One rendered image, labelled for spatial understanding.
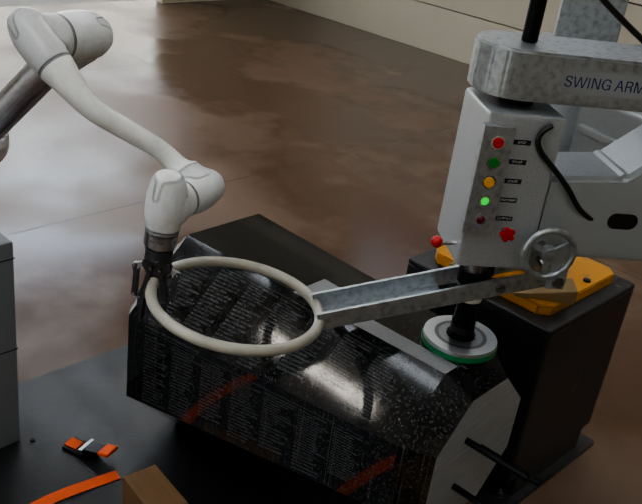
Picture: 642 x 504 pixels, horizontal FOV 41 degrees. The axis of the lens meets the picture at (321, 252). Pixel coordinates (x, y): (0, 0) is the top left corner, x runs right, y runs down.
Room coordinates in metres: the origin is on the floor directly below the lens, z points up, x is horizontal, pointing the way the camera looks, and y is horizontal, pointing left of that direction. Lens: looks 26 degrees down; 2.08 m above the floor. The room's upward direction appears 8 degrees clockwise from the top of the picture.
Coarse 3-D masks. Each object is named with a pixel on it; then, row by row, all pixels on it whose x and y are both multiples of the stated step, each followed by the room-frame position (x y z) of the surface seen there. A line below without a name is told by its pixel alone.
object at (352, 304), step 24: (528, 264) 2.21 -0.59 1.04; (336, 288) 2.12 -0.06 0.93; (360, 288) 2.12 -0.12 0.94; (384, 288) 2.13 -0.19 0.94; (408, 288) 2.15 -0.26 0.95; (432, 288) 2.14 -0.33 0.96; (456, 288) 2.06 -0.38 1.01; (480, 288) 2.07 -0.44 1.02; (504, 288) 2.07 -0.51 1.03; (528, 288) 2.09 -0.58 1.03; (336, 312) 2.00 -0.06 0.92; (360, 312) 2.01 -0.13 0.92; (384, 312) 2.02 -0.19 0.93; (408, 312) 2.03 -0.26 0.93
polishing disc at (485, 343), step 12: (432, 324) 2.16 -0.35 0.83; (444, 324) 2.17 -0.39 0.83; (480, 324) 2.20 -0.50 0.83; (432, 336) 2.09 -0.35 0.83; (444, 336) 2.10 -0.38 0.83; (480, 336) 2.13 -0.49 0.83; (492, 336) 2.14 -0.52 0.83; (444, 348) 2.04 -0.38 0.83; (456, 348) 2.05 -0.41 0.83; (468, 348) 2.06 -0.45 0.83; (480, 348) 2.07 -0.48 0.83; (492, 348) 2.08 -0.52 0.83
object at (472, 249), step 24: (480, 96) 2.13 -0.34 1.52; (480, 120) 2.05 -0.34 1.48; (504, 120) 2.01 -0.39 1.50; (528, 120) 2.02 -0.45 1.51; (552, 120) 2.03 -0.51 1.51; (456, 144) 2.19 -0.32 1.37; (552, 144) 2.03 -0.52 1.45; (456, 168) 2.15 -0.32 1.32; (528, 168) 2.03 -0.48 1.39; (456, 192) 2.11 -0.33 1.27; (504, 192) 2.02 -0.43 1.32; (528, 192) 2.03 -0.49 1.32; (456, 216) 2.08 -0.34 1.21; (528, 216) 2.03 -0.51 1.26; (456, 240) 2.04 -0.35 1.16; (480, 240) 2.01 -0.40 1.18; (480, 264) 2.01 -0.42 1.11; (504, 264) 2.03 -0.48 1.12
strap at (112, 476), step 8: (112, 472) 2.26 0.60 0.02; (88, 480) 2.21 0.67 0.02; (96, 480) 2.21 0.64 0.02; (104, 480) 2.22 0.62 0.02; (112, 480) 2.22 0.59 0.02; (64, 488) 2.15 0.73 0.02; (72, 488) 2.16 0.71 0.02; (80, 488) 2.16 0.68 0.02; (88, 488) 2.17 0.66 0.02; (48, 496) 2.11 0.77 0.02; (56, 496) 2.11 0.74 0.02; (64, 496) 2.12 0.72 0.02
